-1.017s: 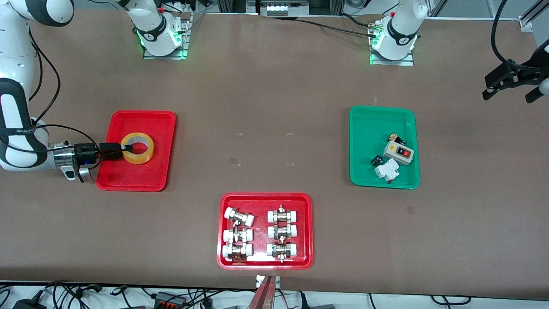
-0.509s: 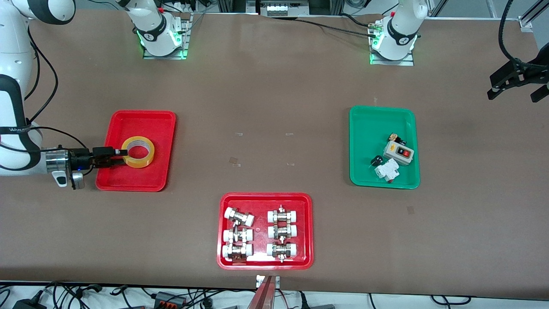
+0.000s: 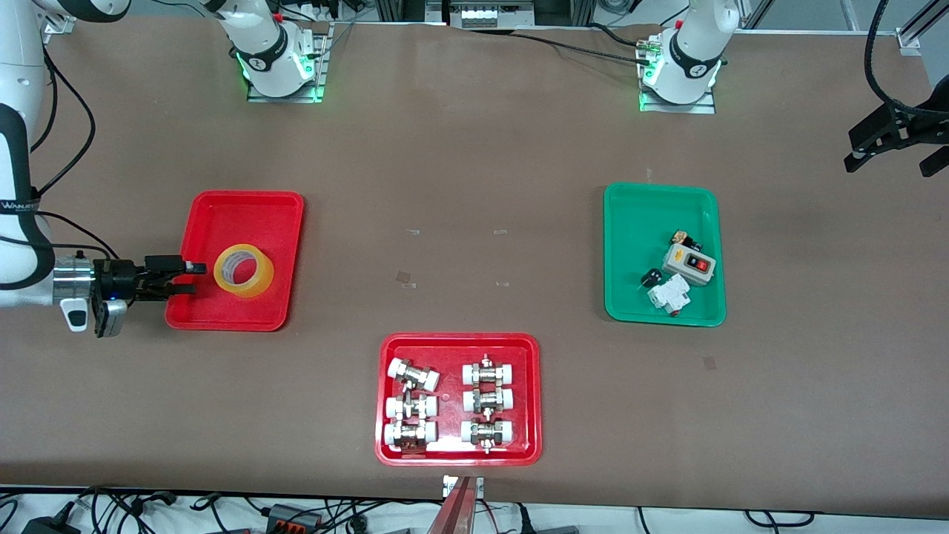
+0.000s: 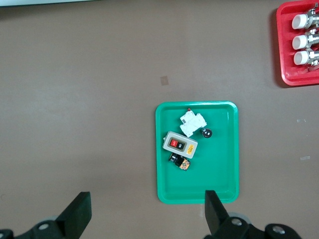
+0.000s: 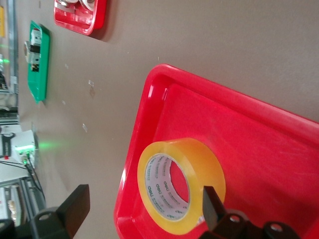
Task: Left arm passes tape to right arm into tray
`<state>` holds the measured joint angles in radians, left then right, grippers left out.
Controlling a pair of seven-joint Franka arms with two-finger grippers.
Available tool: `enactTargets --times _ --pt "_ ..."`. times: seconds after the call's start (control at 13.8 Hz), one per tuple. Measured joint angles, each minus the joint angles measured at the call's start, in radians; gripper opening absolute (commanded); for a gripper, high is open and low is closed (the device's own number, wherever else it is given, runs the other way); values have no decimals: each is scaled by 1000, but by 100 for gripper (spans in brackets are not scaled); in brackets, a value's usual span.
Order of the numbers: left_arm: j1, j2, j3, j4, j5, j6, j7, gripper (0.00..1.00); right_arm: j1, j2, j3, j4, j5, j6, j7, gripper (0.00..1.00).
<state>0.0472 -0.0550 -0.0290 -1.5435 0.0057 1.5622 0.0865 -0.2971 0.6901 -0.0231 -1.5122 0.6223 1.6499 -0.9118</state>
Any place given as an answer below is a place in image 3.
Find yellow packing tape roll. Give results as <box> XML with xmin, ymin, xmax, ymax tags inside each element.
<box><xmin>214</xmin><ymin>243</ymin><xmax>275</xmax><ymax>299</ymax></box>

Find red plastic tray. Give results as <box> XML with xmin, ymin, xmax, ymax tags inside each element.
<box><xmin>165</xmin><ymin>190</ymin><xmax>305</xmax><ymax>332</ymax></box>
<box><xmin>374</xmin><ymin>332</ymin><xmax>543</xmax><ymax>467</ymax></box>

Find green plastic tray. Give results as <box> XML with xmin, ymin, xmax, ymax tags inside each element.
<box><xmin>603</xmin><ymin>182</ymin><xmax>727</xmax><ymax>327</ymax></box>

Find white capped metal valve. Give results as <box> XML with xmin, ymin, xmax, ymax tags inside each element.
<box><xmin>462</xmin><ymin>355</ymin><xmax>516</xmax><ymax>386</ymax></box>
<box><xmin>460</xmin><ymin>417</ymin><xmax>515</xmax><ymax>453</ymax></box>
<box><xmin>385</xmin><ymin>393</ymin><xmax>438</xmax><ymax>421</ymax></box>
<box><xmin>383</xmin><ymin>420</ymin><xmax>438</xmax><ymax>452</ymax></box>
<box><xmin>462</xmin><ymin>386</ymin><xmax>515</xmax><ymax>415</ymax></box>
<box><xmin>388</xmin><ymin>357</ymin><xmax>440</xmax><ymax>392</ymax></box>

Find white circuit breaker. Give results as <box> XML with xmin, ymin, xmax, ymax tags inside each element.
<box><xmin>647</xmin><ymin>274</ymin><xmax>692</xmax><ymax>317</ymax></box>

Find white power strip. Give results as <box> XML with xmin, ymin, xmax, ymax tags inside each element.
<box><xmin>449</xmin><ymin>0</ymin><xmax>536</xmax><ymax>29</ymax></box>

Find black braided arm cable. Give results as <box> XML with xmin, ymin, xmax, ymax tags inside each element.
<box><xmin>863</xmin><ymin>0</ymin><xmax>916</xmax><ymax>113</ymax></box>

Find aluminium frame profile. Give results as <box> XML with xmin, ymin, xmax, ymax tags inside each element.
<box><xmin>896</xmin><ymin>0</ymin><xmax>949</xmax><ymax>56</ymax></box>
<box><xmin>30</xmin><ymin>0</ymin><xmax>76</xmax><ymax>44</ymax></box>

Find black thin arm cable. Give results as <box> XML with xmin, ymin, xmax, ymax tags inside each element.
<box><xmin>30</xmin><ymin>48</ymin><xmax>117</xmax><ymax>262</ymax></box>

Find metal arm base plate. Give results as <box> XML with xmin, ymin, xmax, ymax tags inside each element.
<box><xmin>247</xmin><ymin>21</ymin><xmax>328</xmax><ymax>103</ymax></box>
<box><xmin>639</xmin><ymin>33</ymin><xmax>718</xmax><ymax>114</ymax></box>

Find grey on-off switch box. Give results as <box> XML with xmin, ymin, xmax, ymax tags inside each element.
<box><xmin>661</xmin><ymin>243</ymin><xmax>717</xmax><ymax>285</ymax></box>

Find black table cable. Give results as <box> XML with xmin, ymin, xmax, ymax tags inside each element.
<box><xmin>512</xmin><ymin>30</ymin><xmax>655</xmax><ymax>65</ymax></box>

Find aluminium camera post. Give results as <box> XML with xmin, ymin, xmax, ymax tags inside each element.
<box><xmin>426</xmin><ymin>475</ymin><xmax>485</xmax><ymax>534</ymax></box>

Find black floor cable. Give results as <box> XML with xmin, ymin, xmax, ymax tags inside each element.
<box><xmin>745</xmin><ymin>510</ymin><xmax>816</xmax><ymax>529</ymax></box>

